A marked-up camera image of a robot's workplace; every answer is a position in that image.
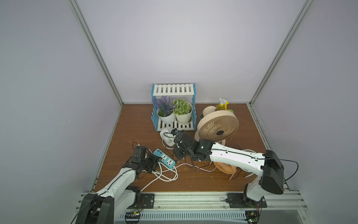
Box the large beige desk fan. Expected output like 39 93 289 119
194 110 239 145

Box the blue white wooden plant shelf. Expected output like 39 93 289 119
151 83 197 132

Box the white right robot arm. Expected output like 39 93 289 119
171 129 284 202

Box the white pot purple lavender plant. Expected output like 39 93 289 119
152 96 175 124

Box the yellow spray bottle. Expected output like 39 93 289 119
216 98 229 110

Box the small white desk fan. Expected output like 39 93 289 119
240 149 256 178

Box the white round tilting desk fan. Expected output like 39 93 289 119
160 126 176 149

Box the beige round humidifier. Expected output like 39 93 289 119
202 105 217 117

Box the white power cable with plug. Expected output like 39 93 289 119
139 161 180 192

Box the orange ribbed desk fan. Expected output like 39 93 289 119
214 162 237 180

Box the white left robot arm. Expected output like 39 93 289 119
72 154 161 224

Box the white pot green plant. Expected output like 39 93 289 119
172 99 193 124

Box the aluminium front rail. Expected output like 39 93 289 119
73 191 311 222

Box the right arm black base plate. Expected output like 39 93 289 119
225 193 268 209

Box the teal white power strip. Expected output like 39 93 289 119
153 148 176 169

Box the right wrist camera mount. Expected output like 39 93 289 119
170 128 180 136

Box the thin white fan cable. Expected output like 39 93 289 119
174 163 217 173

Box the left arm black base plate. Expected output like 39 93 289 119
133 193 155 209

